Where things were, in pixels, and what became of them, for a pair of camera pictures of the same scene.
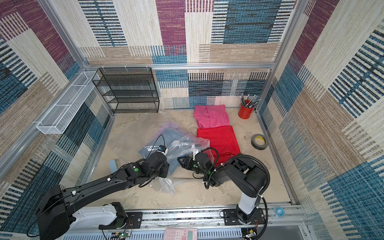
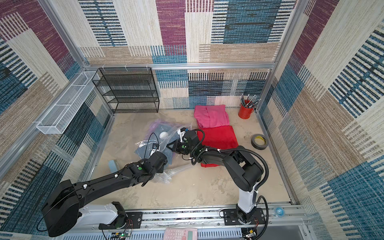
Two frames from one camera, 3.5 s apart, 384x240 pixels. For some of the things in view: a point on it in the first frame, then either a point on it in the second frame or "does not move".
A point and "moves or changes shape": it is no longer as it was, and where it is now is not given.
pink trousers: x=211 y=116 does not move
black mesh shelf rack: x=128 y=90 does not move
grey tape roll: x=258 y=147 does not move
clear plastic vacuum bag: x=178 y=143 moves or changes shape
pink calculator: x=175 y=233 does not move
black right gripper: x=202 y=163 -> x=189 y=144
